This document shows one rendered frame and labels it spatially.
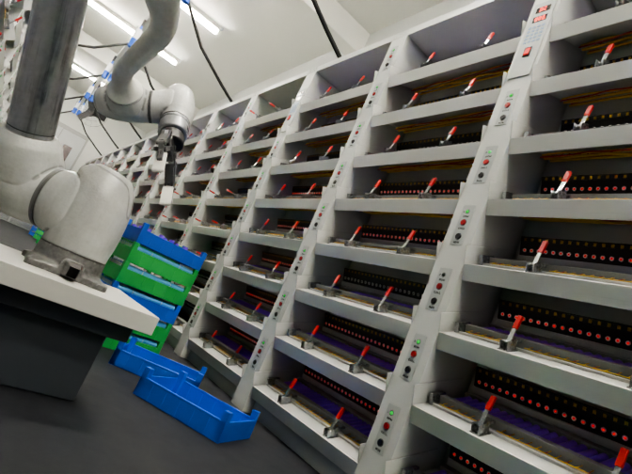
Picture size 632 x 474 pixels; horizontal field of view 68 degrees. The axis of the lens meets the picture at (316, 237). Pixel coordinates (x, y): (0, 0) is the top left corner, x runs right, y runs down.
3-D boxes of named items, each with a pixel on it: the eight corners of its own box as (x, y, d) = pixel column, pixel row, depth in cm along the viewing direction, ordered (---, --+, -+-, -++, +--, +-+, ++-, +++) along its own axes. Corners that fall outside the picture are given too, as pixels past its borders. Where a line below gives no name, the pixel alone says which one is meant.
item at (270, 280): (281, 295, 186) (286, 260, 186) (221, 275, 236) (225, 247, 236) (323, 296, 197) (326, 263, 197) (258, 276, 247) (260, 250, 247)
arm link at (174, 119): (191, 134, 148) (189, 148, 144) (162, 133, 147) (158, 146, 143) (188, 112, 141) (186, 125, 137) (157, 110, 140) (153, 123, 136)
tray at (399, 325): (409, 339, 128) (413, 305, 128) (293, 300, 178) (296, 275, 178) (457, 338, 139) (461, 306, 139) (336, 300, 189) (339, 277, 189)
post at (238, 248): (179, 356, 226) (318, 66, 259) (173, 351, 234) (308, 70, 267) (213, 368, 237) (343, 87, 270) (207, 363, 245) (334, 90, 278)
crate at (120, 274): (115, 280, 173) (125, 260, 175) (98, 270, 188) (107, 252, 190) (181, 307, 193) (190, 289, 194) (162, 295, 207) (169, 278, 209)
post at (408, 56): (241, 411, 169) (410, 28, 201) (230, 402, 176) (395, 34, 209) (283, 423, 179) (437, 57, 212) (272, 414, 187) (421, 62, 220)
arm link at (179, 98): (193, 137, 149) (150, 133, 147) (197, 106, 158) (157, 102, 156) (192, 111, 141) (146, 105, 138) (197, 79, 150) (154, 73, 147)
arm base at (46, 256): (23, 264, 96) (38, 240, 97) (21, 253, 115) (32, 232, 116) (109, 296, 106) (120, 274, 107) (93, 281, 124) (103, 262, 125)
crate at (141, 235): (135, 241, 176) (146, 222, 178) (117, 234, 191) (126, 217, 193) (199, 271, 196) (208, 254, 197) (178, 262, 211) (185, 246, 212)
